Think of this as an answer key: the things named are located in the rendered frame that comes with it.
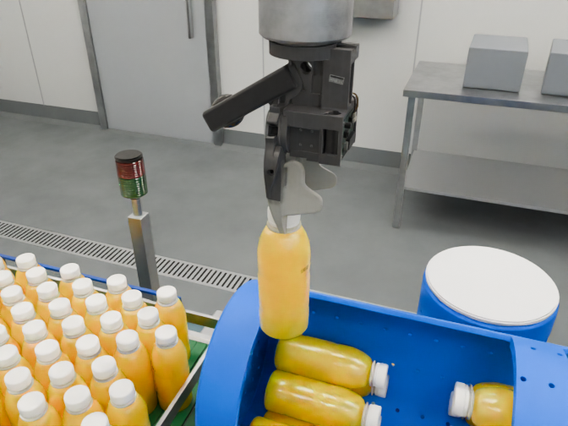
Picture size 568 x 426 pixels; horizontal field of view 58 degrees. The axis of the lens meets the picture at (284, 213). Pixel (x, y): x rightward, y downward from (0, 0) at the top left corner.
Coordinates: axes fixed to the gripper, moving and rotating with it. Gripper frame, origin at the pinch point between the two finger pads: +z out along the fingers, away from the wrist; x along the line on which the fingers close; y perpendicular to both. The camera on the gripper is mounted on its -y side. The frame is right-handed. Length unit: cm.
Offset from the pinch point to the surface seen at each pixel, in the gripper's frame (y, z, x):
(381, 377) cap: 13.1, 32.1, 9.3
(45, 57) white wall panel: -348, 82, 332
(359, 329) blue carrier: 7.5, 32.2, 19.0
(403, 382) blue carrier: 16.4, 40.3, 17.3
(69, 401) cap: -31.9, 34.9, -9.0
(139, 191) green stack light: -50, 25, 40
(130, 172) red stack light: -51, 20, 39
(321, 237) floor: -50, 142, 214
